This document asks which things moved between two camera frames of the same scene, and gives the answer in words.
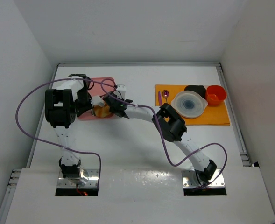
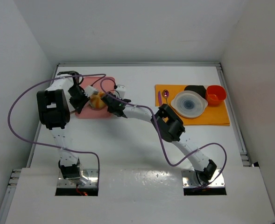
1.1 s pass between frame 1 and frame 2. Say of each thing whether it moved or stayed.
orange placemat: stayed
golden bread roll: moved
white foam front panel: stayed
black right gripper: stayed
